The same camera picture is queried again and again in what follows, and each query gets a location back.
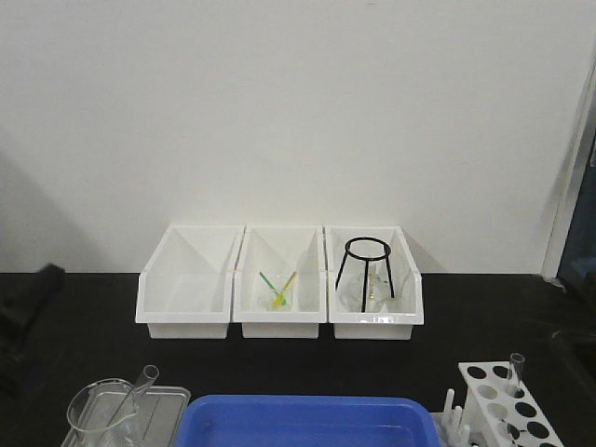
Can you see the clear glass test tube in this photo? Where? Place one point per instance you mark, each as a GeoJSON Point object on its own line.
{"type": "Point", "coordinates": [139, 386]}

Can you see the test tube in rack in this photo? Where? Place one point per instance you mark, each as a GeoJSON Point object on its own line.
{"type": "Point", "coordinates": [515, 370]}

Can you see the white test tube rack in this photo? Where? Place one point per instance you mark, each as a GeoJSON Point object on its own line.
{"type": "Point", "coordinates": [499, 410]}

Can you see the grey pegboard drying rack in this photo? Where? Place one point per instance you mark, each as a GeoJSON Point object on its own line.
{"type": "Point", "coordinates": [570, 253]}

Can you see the middle white storage bin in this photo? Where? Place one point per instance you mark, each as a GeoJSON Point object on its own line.
{"type": "Point", "coordinates": [277, 251]}

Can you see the white storage bin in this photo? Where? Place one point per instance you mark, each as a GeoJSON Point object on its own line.
{"type": "Point", "coordinates": [402, 313]}
{"type": "Point", "coordinates": [277, 251]}
{"type": "Point", "coordinates": [185, 290]}

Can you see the green plastic spatula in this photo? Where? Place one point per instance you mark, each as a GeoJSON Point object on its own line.
{"type": "Point", "coordinates": [269, 285]}

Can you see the small clear cup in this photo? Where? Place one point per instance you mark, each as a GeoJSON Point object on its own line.
{"type": "Point", "coordinates": [288, 301]}

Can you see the yellow plastic spatula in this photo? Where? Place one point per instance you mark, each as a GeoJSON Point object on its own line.
{"type": "Point", "coordinates": [290, 281]}

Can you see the clear glass flask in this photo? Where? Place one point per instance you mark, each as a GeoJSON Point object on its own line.
{"type": "Point", "coordinates": [365, 295]}

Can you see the left white storage bin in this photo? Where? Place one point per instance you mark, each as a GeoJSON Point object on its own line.
{"type": "Point", "coordinates": [185, 290]}

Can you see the right white storage bin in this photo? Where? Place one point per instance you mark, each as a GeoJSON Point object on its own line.
{"type": "Point", "coordinates": [402, 313]}

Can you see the blue plastic tray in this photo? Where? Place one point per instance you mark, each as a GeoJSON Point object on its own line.
{"type": "Point", "coordinates": [268, 420]}

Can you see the clear glass beaker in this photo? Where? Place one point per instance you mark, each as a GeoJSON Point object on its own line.
{"type": "Point", "coordinates": [104, 414]}

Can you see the black wire tripod stand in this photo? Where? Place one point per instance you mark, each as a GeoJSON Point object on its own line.
{"type": "Point", "coordinates": [364, 255]}

